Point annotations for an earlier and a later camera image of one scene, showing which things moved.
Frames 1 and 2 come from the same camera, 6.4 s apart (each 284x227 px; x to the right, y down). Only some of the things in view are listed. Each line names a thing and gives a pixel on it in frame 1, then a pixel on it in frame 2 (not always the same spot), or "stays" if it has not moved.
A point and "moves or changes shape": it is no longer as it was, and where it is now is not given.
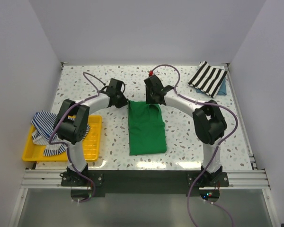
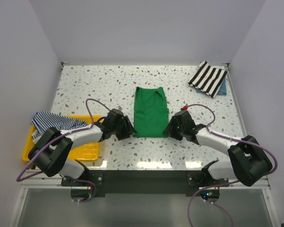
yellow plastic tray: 31,151 stays
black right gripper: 149,100 → 170,129
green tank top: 146,128 moves or changes shape
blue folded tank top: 222,91 stays
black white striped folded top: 207,78 stays
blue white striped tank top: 43,125 stays
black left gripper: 123,101 → 128,129
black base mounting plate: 144,181 stays
